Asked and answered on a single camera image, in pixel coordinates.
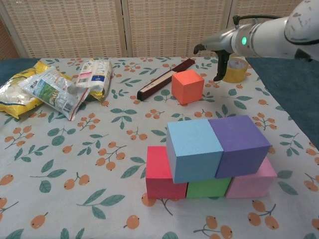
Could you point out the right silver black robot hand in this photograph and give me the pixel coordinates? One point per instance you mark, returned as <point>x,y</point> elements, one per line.
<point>219,42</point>

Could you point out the white snack bag blue label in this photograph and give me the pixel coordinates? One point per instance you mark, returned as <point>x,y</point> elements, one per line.
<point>96,74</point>

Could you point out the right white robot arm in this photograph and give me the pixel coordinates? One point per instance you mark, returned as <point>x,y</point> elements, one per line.
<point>274,32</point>

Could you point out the orange block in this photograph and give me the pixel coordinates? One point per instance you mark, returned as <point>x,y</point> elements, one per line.
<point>187,84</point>

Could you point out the light pink block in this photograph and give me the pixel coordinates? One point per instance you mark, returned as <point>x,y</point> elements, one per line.
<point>251,183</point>

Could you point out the floral fruit print tablecloth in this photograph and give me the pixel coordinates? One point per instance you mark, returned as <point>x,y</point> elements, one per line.
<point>74,154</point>

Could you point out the flat yellow snack bag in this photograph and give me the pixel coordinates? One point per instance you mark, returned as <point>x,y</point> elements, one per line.
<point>96,95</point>

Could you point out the bamboo folding screen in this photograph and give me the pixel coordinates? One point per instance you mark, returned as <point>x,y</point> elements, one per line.
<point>74,25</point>

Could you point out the light blue block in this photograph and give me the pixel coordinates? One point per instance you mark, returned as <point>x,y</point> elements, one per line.
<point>193,152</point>

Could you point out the crumpled white green snack bag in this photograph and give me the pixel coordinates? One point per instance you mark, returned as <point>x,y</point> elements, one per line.
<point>49,92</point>

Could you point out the hot pink block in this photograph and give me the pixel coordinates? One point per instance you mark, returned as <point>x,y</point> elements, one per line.
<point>159,174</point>

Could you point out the yellow marshmallow snack bag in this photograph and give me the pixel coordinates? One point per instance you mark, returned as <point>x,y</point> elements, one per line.
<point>15,107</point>

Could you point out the dark red folded fan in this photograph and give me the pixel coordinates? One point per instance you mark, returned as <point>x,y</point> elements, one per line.
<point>164,79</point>

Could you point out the purple block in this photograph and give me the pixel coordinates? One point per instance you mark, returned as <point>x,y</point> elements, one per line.
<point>239,147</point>

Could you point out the yellow packing tape roll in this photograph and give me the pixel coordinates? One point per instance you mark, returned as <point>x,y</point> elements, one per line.
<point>235,72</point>

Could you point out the green block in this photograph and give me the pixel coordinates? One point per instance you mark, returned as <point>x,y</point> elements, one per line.
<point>208,188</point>

